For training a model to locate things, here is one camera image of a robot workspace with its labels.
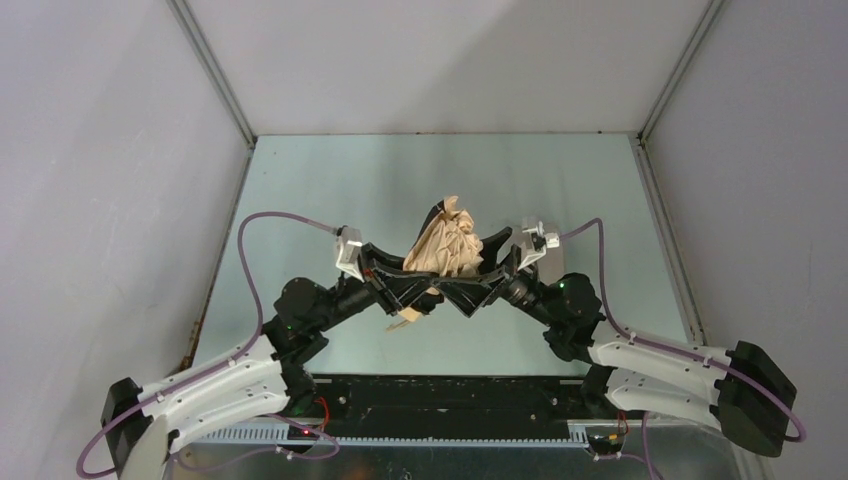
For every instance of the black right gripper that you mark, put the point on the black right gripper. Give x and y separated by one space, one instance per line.
502 276

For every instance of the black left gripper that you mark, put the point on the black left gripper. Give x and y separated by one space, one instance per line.
374 279

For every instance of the beige umbrella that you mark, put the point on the beige umbrella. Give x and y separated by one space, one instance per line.
448 245

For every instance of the beige umbrella sleeve cover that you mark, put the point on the beige umbrella sleeve cover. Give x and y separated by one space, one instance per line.
553 265

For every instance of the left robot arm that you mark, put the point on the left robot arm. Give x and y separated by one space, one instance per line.
264 374

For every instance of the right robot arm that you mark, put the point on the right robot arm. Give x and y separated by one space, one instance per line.
740 392

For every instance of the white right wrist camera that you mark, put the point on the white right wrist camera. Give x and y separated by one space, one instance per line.
532 241

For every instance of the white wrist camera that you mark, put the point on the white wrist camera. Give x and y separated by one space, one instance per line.
532 241
348 244

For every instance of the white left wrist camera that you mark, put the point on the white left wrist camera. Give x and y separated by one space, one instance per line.
348 244

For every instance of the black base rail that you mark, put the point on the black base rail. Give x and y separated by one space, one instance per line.
464 408

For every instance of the aluminium frame rail right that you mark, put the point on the aluminium frame rail right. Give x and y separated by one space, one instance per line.
659 206

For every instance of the aluminium frame rail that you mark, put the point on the aluminium frame rail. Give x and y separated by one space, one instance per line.
189 23
659 206

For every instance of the aluminium frame rail left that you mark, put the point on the aluminium frame rail left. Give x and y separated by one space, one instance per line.
189 23

